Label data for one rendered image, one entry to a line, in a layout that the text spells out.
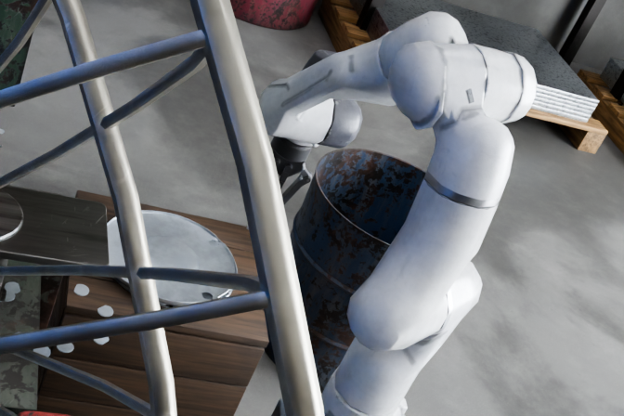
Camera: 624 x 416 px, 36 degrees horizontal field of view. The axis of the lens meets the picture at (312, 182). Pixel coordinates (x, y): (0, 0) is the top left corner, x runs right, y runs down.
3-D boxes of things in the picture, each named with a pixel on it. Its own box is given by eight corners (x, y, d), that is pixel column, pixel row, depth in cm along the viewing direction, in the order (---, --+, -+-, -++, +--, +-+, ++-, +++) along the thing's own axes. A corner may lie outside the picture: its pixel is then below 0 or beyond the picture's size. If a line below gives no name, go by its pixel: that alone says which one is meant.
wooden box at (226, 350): (205, 335, 238) (251, 227, 221) (214, 458, 207) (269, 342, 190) (42, 306, 225) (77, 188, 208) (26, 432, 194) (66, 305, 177)
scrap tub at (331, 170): (374, 300, 277) (445, 166, 254) (417, 411, 244) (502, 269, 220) (238, 279, 262) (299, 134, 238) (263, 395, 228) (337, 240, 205)
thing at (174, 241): (178, 202, 215) (180, 200, 215) (262, 284, 202) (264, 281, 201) (71, 227, 194) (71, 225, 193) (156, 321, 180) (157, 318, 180)
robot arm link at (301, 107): (437, 39, 152) (343, 107, 178) (333, 9, 144) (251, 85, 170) (438, 103, 148) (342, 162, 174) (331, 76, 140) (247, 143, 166)
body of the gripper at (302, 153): (272, 136, 178) (254, 173, 183) (314, 154, 179) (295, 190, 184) (279, 116, 184) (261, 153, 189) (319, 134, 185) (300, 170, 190)
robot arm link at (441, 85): (513, 211, 132) (565, 95, 124) (411, 205, 124) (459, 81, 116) (447, 143, 147) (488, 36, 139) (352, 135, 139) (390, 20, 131)
